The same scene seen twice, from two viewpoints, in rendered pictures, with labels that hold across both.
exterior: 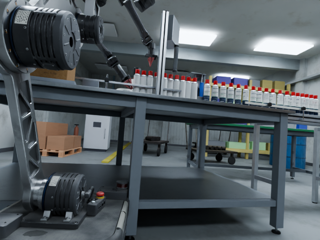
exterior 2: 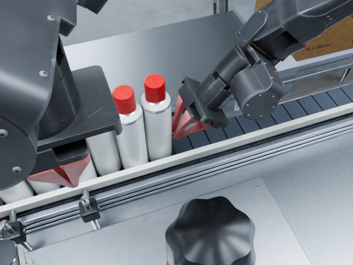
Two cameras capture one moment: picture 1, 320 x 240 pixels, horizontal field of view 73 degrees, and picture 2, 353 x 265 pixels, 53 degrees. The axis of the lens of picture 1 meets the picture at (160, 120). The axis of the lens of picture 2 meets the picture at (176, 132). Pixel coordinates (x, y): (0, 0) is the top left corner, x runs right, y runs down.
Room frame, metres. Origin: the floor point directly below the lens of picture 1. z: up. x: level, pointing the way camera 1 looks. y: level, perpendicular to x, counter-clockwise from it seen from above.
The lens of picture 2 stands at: (2.04, 0.20, 1.47)
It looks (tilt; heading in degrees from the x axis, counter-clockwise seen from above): 53 degrees down; 175
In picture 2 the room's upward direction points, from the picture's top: straight up
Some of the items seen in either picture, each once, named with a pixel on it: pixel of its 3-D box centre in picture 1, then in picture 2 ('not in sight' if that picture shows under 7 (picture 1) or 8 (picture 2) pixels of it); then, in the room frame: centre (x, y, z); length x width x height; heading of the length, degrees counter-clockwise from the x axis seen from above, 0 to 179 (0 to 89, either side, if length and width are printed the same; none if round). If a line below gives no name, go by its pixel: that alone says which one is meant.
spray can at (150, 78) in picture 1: (149, 84); (100, 135); (1.67, 0.10, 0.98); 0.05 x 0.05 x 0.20
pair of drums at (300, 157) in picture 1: (286, 149); not in sight; (5.12, -3.02, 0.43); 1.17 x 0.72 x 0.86; 179
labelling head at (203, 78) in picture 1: (195, 89); not in sight; (1.87, -0.29, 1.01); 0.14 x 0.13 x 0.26; 104
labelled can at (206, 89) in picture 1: (206, 92); not in sight; (1.80, -0.37, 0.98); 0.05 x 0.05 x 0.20
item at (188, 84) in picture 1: (187, 89); not in sight; (1.76, -0.21, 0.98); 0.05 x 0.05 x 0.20
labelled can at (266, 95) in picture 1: (265, 99); not in sight; (1.95, -0.95, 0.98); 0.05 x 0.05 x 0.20
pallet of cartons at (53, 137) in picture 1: (58, 138); not in sight; (4.63, 2.13, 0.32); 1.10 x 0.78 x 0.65; 176
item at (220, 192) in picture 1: (125, 155); not in sight; (1.83, 0.27, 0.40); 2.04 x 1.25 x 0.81; 104
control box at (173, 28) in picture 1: (169, 33); not in sight; (1.62, -0.03, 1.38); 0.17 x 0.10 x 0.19; 160
